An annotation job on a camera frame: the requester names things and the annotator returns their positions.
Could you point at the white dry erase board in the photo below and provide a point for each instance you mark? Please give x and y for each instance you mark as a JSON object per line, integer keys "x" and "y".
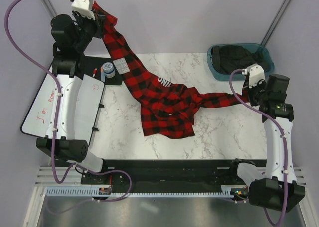
{"x": 77, "y": 111}

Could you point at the black clothing in bin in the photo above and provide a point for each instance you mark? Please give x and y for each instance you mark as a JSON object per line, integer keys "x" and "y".
{"x": 227, "y": 58}

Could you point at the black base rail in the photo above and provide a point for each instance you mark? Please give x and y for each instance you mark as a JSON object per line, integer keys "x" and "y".
{"x": 166, "y": 176}

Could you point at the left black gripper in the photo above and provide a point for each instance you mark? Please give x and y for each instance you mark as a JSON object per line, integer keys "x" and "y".
{"x": 96, "y": 23}

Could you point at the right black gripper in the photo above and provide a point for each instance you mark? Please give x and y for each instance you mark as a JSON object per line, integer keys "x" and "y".
{"x": 261, "y": 83}

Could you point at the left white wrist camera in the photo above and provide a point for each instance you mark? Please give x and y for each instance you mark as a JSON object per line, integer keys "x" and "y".
{"x": 84, "y": 8}

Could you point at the light blue cable duct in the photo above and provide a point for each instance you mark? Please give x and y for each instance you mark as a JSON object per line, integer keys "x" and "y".
{"x": 95, "y": 191}

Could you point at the black mat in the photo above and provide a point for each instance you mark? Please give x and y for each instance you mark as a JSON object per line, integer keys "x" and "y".
{"x": 89, "y": 63}

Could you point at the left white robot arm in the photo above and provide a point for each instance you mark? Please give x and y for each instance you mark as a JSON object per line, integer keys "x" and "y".
{"x": 72, "y": 35}

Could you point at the blue orange eraser stick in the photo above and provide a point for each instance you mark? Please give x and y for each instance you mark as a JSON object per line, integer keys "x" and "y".
{"x": 102, "y": 74}

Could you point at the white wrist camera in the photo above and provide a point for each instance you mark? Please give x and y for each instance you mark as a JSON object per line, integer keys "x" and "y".
{"x": 84, "y": 8}
{"x": 255, "y": 73}

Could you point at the red black plaid shirt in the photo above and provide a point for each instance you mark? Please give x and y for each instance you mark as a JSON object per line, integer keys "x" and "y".
{"x": 166, "y": 108}

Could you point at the white blue lidded jar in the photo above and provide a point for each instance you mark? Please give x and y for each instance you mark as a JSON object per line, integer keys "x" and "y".
{"x": 108, "y": 69}

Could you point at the teal plastic bin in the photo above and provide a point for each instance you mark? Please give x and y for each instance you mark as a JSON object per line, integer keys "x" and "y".
{"x": 221, "y": 77}

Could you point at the red whiteboard marker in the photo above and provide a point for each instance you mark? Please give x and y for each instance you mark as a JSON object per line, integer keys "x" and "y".
{"x": 94, "y": 72}

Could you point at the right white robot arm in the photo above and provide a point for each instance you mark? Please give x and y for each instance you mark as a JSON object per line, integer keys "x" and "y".
{"x": 277, "y": 187}

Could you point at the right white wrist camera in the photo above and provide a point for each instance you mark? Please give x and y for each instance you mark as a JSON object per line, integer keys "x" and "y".
{"x": 255, "y": 73}

